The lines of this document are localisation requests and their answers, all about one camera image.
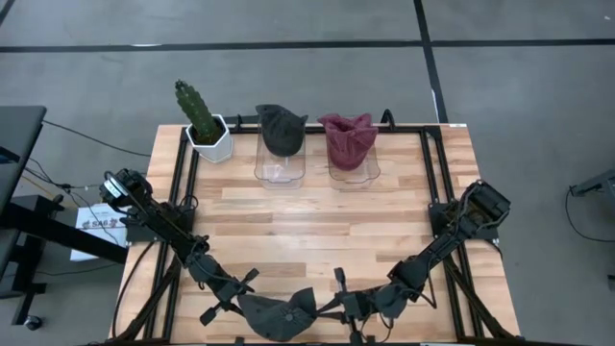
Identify dark grey baseball cap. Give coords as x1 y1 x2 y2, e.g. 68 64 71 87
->
254 103 309 159
236 286 319 343

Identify green cactus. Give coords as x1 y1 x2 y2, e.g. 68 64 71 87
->
174 80 223 144

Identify black cable beside table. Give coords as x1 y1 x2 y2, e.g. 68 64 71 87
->
111 239 160 340

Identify black aluminium table frame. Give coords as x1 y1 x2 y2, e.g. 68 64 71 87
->
112 109 518 346

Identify grey equipment stand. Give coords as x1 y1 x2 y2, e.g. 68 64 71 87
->
569 168 615 209

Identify black side desk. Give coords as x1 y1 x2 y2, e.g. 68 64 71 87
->
0 105 131 326

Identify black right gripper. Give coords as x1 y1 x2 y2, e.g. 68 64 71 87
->
316 267 379 345

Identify white printed paper sheet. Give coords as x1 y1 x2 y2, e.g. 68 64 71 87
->
70 204 130 263

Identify clear plastic bin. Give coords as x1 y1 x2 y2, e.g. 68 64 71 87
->
325 113 382 185
253 113 308 189

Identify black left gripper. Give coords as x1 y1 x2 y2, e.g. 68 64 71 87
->
199 267 261 328

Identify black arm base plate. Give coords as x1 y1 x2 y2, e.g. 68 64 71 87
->
125 206 196 243
429 201 500 241

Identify black looped floor cable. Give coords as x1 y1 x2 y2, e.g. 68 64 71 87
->
564 185 615 244

